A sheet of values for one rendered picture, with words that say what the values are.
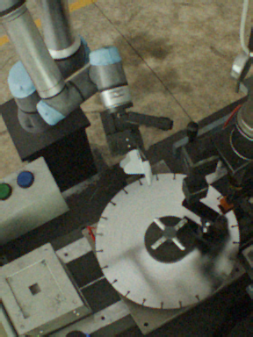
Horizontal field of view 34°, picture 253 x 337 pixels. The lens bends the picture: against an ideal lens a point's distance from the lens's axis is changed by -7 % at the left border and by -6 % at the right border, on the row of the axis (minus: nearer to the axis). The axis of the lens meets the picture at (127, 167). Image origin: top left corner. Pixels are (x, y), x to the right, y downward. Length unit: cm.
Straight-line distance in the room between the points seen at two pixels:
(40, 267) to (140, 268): 25
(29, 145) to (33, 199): 30
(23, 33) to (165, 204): 52
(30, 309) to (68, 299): 10
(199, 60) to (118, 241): 168
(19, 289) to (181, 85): 163
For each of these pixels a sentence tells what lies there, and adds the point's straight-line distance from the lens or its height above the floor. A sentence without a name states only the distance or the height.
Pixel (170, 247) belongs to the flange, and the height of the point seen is 96.
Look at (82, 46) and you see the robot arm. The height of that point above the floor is 95.
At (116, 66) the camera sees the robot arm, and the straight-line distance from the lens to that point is 106.
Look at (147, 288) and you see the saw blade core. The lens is 95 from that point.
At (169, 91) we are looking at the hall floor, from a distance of 235.
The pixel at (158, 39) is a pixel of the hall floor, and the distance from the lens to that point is 261.
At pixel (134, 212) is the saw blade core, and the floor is 95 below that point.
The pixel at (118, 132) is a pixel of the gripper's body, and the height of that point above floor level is 99.
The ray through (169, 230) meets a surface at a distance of 93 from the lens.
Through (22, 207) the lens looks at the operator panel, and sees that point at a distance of 112.
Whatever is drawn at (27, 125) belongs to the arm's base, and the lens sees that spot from 138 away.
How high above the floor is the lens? 189
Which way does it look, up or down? 63 degrees down
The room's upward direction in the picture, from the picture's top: 9 degrees counter-clockwise
